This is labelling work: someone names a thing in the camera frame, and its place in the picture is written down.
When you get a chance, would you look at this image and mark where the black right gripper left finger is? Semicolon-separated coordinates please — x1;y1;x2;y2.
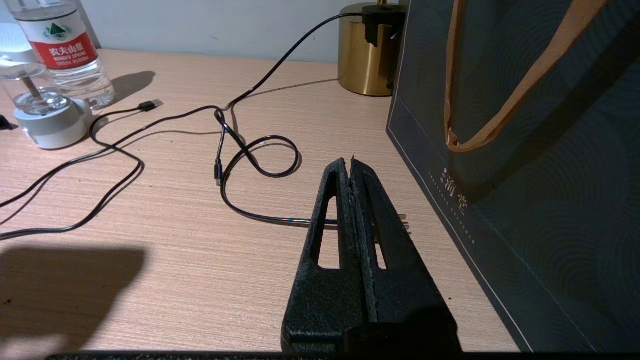
281;158;371;353

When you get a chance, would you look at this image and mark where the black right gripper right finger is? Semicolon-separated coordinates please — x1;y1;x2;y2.
343;155;463;353

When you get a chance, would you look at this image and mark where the dark box with gold trim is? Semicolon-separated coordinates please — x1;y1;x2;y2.
386;0;640;353

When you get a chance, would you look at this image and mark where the gold desk lamp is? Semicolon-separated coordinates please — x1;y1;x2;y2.
338;0;402;97

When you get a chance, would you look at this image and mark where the glass bulb on white base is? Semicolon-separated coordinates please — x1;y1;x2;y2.
0;22;94;151

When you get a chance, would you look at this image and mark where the red-capped clear water bottle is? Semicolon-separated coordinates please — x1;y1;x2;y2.
2;0;116;110

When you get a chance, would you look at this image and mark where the black lamp power cord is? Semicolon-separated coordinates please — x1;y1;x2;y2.
219;12;412;236

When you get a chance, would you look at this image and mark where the black white-tipped thin cable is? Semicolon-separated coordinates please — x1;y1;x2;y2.
0;105;225;211

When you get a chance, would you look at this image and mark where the black USB charging cable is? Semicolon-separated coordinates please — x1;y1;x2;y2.
0;99;164;241

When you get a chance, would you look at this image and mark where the black plug adapter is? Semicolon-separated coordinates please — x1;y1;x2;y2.
361;4;407;48

